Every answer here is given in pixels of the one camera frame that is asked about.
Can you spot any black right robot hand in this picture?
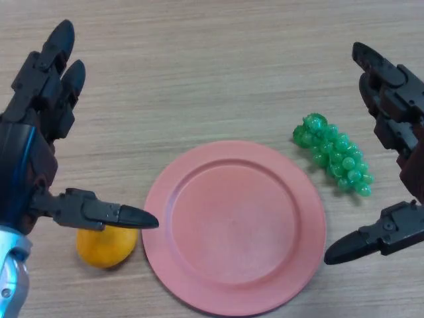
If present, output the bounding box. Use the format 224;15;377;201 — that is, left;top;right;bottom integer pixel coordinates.
323;42;424;266

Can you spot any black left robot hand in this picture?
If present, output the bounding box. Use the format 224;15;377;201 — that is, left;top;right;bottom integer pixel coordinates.
0;19;160;238

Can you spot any yellow pear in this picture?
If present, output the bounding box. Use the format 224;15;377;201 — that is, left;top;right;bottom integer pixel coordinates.
76;225;139;269

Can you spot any pink round plate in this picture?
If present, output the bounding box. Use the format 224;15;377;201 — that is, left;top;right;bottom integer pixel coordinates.
141;140;327;306

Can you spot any green grape bunch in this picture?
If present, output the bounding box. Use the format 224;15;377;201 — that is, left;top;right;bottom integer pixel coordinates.
292;112;375;199

